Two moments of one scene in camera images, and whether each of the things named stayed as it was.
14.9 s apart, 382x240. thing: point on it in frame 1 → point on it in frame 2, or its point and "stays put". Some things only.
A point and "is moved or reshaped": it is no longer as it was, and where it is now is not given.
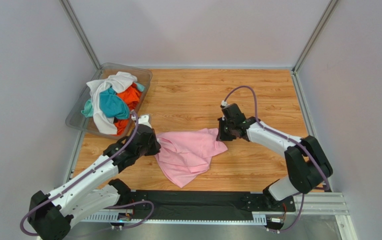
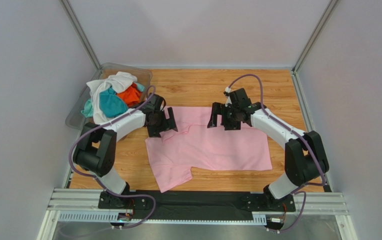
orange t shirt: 132,97 stays put
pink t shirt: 183,154 is moved or reshaped
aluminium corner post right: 314,36 stays put
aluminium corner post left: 80,32 stays put
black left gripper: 156,145 → 168,124
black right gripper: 224,129 → 224,116
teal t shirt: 111,104 stays put
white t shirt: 103,121 stays put
